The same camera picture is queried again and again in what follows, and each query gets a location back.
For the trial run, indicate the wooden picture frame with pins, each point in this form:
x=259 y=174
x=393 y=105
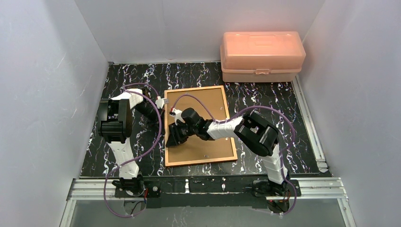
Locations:
x=208 y=102

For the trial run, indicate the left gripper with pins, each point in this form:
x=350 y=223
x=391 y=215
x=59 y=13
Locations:
x=148 y=111

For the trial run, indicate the brown backing board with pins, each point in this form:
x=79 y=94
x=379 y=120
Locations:
x=194 y=127

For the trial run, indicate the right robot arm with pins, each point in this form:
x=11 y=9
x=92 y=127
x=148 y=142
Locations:
x=259 y=135

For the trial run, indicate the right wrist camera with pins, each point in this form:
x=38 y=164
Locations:
x=177 y=116

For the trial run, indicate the pink plastic storage box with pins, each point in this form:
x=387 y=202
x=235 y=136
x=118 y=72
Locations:
x=249 y=57

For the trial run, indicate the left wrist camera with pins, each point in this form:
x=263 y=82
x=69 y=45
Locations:
x=160 y=102

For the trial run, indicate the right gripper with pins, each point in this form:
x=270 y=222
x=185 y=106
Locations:
x=179 y=134

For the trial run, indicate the aluminium rail base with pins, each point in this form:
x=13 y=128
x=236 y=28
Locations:
x=157 y=187

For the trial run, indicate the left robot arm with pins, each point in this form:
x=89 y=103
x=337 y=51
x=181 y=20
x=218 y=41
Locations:
x=115 y=125

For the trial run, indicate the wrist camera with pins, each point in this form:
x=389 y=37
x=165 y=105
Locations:
x=160 y=102
x=177 y=116

